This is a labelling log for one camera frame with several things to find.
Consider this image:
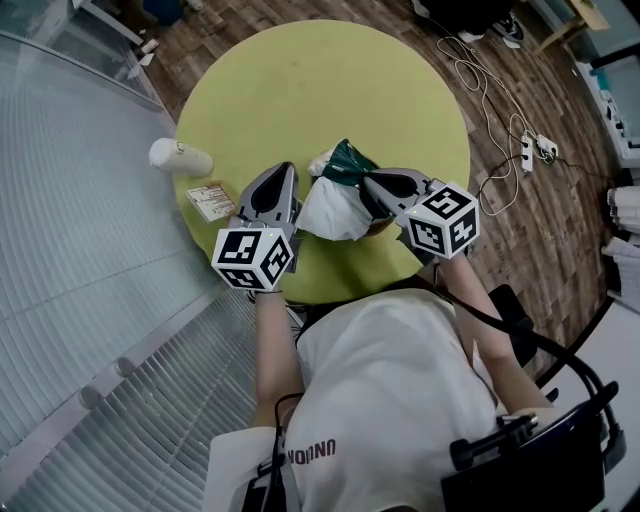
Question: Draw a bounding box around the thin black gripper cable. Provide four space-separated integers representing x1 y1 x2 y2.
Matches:
257 392 306 512

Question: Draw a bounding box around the white desk with black edge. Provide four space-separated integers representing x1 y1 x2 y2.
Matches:
534 294 640 451

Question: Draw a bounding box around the glass partition with blinds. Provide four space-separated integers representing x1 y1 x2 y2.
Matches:
0 29 261 512

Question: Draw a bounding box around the white tissue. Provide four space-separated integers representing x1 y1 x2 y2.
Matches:
295 175 374 241

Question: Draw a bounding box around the light wooden table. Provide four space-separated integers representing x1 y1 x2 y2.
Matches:
532 0 611 55

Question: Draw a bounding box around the white power strip with cable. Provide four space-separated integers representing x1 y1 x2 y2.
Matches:
437 35 536 217

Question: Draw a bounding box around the white insulated bottle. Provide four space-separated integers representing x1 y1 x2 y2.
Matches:
148 137 215 178

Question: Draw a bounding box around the person's left forearm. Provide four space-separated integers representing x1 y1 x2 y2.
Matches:
252 289 306 429

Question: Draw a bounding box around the small printed card packet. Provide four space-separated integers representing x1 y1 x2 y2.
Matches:
184 182 238 223

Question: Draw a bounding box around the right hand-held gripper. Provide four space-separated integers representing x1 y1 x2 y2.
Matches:
362 168 480 265

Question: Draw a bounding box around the thick black gripper cable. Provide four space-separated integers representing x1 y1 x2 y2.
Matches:
434 284 621 426

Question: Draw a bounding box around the person's right forearm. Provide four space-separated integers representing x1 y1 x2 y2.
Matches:
434 252 516 364

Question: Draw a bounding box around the teal waste bin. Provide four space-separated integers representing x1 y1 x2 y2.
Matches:
143 0 184 26

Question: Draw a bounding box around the black recording device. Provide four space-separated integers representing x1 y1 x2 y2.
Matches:
440 382 629 512

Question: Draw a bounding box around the stack of white folded cloths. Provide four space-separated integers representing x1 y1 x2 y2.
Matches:
601 185 640 297

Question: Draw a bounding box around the black seat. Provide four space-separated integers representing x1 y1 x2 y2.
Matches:
487 284 534 366

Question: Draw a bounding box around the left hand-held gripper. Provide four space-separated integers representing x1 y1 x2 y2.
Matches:
211 162 303 293

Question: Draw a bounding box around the black chest clip device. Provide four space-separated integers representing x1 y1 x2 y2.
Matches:
242 467 284 512

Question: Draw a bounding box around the white paper scrap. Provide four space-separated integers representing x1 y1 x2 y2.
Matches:
127 52 154 79

